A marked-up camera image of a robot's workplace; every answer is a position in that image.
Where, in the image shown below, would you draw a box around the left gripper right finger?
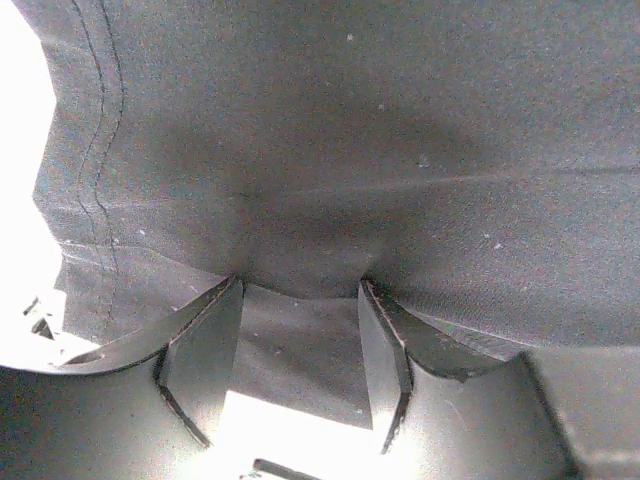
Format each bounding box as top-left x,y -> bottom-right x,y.
358,280 -> 579,479

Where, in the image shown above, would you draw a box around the black trousers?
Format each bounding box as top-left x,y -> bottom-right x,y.
18,1 -> 639,479

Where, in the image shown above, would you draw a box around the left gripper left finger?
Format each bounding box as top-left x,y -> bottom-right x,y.
1,277 -> 244,479

